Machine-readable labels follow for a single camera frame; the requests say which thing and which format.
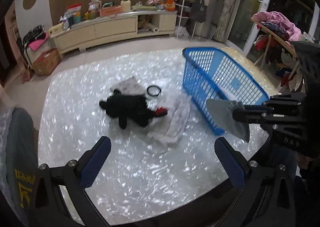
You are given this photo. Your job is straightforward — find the wooden clothes rack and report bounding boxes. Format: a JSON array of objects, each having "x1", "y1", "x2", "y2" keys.
[{"x1": 251, "y1": 18, "x2": 303, "y2": 91}]

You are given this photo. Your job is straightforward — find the pink box on cabinet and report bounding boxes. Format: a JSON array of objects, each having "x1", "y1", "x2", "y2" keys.
[{"x1": 99, "y1": 5, "x2": 123, "y2": 17}]

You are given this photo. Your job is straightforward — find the grey speckled felt square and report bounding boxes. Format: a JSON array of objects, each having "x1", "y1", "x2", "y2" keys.
[{"x1": 110, "y1": 77, "x2": 145, "y2": 95}]

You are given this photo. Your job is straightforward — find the white fluffy towel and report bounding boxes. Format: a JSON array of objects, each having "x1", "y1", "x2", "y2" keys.
[{"x1": 146, "y1": 93, "x2": 191, "y2": 148}]

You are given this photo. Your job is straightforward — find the cream TV cabinet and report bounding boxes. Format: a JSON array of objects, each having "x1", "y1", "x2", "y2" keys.
[{"x1": 50, "y1": 11, "x2": 177, "y2": 54}]

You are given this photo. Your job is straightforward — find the black plush dragon toy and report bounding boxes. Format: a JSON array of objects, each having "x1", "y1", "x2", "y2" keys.
[{"x1": 99, "y1": 90, "x2": 168, "y2": 129}]

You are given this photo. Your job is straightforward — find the orange bag on cabinet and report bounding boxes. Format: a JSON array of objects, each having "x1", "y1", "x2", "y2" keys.
[{"x1": 164, "y1": 0, "x2": 176, "y2": 11}]

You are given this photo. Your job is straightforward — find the blue plastic basket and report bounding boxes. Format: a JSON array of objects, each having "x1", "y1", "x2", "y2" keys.
[{"x1": 182, "y1": 47, "x2": 269, "y2": 136}]

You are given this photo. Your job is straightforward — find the white paper roll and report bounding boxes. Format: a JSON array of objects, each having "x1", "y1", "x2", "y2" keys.
[{"x1": 148, "y1": 23, "x2": 159, "y2": 33}]

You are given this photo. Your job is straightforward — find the black hair band ring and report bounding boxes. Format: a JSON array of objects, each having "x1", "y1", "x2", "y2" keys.
[{"x1": 146, "y1": 85, "x2": 162, "y2": 97}]

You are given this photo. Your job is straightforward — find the person in grey shirt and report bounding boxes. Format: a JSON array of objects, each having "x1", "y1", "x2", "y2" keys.
[{"x1": 1, "y1": 107, "x2": 37, "y2": 226}]

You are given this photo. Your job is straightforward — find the pink clothes pile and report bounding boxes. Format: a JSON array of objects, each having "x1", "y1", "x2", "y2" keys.
[{"x1": 252, "y1": 11, "x2": 302, "y2": 42}]

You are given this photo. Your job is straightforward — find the pink and black bags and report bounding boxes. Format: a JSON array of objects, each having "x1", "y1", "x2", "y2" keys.
[{"x1": 23, "y1": 25, "x2": 49, "y2": 51}]

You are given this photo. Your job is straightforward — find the white metal shelf rack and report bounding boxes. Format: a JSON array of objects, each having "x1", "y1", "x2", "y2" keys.
[{"x1": 174, "y1": 0, "x2": 203, "y2": 38}]

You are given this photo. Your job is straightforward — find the light blue grey cloth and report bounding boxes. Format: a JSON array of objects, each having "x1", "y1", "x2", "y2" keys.
[{"x1": 206, "y1": 99, "x2": 250, "y2": 143}]

